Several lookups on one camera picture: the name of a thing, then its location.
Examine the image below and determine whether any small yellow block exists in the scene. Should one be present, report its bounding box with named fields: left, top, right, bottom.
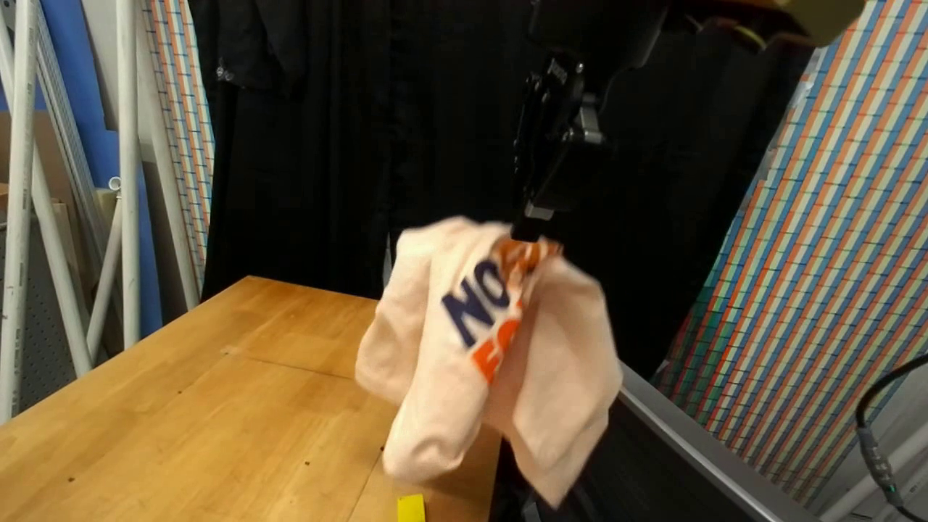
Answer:
left=393, top=489, right=432, bottom=522

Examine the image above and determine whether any pale orange printed shirt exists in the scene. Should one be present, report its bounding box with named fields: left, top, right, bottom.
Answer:
left=352, top=215, right=626, bottom=511

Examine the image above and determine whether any large colorful striped panel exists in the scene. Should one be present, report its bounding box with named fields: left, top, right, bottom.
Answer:
left=654, top=0, right=928, bottom=506

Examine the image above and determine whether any blue board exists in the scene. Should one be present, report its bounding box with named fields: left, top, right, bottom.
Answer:
left=38, top=0, right=170, bottom=342

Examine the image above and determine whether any narrow colorful striped panel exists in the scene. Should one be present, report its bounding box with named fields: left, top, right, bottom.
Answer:
left=142, top=0, right=217, bottom=295

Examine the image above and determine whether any black curtain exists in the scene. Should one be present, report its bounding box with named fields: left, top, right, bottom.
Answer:
left=187, top=0, right=819, bottom=383

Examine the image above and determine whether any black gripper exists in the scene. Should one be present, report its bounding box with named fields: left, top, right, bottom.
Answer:
left=509, top=51, right=616, bottom=242

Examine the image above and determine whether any white metal frame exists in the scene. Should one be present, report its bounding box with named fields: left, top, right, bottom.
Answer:
left=0, top=0, right=207, bottom=427

